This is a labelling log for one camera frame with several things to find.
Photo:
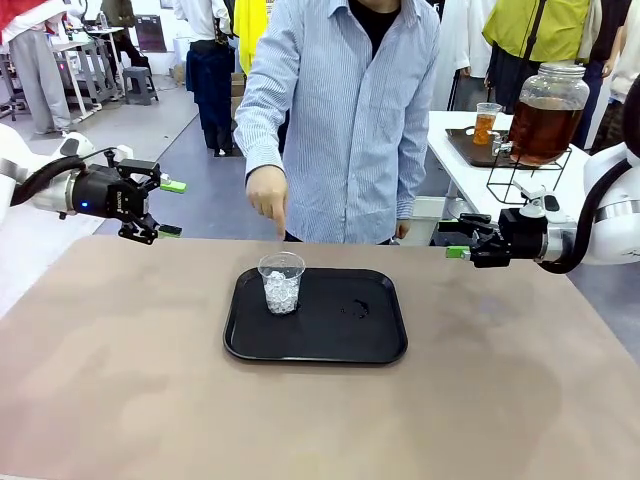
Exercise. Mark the yellow garment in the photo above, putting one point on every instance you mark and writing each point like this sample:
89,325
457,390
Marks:
247,30

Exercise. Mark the tall clear iced cup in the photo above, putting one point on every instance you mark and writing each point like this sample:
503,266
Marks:
484,130

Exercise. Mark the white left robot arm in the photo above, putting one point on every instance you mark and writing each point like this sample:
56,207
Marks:
12,145

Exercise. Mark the white workbench grey frame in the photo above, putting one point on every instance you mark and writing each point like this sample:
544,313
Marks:
92,60

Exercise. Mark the grey plastic stool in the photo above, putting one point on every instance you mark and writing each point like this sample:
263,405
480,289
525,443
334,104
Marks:
140,82

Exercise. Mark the person in grey trousers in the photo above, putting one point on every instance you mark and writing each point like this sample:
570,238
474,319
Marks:
37,75

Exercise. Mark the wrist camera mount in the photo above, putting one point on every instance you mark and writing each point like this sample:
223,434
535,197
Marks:
532,192
112,156

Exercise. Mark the cardboard boxes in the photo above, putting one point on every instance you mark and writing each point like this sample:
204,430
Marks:
237,82

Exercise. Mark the dark board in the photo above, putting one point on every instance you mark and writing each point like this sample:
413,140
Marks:
150,32

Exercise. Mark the person's left forearm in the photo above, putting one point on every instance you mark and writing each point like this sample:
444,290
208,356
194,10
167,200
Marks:
412,175

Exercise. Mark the person's right forearm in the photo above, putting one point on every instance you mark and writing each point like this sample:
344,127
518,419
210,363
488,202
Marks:
260,145

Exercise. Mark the white side table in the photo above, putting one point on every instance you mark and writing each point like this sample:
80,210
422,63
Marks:
465,180

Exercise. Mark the black plastic serving tray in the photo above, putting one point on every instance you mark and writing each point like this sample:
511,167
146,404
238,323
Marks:
320,335

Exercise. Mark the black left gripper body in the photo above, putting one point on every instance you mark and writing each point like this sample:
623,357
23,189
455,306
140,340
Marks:
100,195

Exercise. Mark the person in dark jacket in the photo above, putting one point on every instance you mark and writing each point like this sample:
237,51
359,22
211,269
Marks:
117,12

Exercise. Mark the short clear iced cup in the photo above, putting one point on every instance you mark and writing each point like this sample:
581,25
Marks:
281,295

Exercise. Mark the person's right hand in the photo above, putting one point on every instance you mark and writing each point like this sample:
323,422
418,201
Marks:
267,192

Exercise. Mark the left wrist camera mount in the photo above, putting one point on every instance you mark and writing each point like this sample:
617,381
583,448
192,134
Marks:
112,156

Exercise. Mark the mannequin white shirt navy trousers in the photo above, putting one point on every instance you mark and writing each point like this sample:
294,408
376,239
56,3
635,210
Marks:
210,85

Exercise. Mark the white coat garment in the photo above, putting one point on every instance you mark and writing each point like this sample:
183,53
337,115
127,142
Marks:
465,35

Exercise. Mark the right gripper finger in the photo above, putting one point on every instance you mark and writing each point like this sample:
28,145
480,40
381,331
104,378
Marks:
480,224
457,253

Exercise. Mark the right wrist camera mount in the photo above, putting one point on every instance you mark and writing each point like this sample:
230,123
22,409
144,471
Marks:
532,192

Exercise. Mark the glass tea dispenser jar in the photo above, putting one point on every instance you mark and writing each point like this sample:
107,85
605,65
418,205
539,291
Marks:
545,125

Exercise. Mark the person's left hand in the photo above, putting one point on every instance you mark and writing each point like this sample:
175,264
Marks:
403,229

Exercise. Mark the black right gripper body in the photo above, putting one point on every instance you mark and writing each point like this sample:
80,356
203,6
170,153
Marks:
525,237

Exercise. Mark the mannequin cream shirt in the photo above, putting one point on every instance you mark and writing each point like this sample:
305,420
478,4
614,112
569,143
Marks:
629,65

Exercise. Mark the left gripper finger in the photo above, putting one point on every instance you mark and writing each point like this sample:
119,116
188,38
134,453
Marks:
172,186
169,231

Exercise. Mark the dark tray under dispenser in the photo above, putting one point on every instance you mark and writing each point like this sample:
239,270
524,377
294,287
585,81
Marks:
465,150

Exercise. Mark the person in striped shirt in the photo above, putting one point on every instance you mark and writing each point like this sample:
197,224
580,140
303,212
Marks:
350,125

